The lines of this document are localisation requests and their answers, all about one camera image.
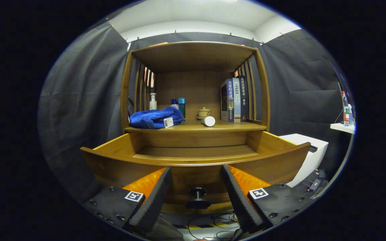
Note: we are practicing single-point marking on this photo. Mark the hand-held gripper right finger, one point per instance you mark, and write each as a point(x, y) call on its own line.
point(240, 201)

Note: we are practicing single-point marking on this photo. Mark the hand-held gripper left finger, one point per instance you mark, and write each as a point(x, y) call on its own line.
point(154, 201)

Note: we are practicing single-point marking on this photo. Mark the wooden drawer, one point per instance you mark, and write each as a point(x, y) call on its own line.
point(193, 152)

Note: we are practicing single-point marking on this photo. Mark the white tube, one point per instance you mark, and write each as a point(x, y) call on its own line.
point(208, 121)

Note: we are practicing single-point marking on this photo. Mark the wooden cabinet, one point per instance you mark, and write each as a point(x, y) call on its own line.
point(193, 53)

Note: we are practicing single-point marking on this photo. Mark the black electronic device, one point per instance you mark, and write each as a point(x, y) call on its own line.
point(314, 184)

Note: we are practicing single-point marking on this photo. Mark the blue towel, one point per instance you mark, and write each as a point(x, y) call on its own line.
point(149, 118)

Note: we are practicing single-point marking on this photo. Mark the beige lidded teacup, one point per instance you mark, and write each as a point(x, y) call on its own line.
point(203, 112)

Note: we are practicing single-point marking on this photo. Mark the white pump bottle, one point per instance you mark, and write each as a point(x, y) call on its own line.
point(153, 103)

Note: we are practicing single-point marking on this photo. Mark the teal bottle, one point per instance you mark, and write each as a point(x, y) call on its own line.
point(182, 107)

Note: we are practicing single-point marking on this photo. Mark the light blue book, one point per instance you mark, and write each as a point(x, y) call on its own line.
point(236, 100)

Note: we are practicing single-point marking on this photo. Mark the white bottle with blue cap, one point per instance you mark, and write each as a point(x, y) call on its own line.
point(174, 102)

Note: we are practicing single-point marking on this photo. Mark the white shelf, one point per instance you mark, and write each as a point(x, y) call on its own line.
point(340, 127)

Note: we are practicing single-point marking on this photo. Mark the red label water bottle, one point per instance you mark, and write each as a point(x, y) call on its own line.
point(345, 113)

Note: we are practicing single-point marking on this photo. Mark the clear plastic bottle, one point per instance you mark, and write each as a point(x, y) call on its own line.
point(350, 117)

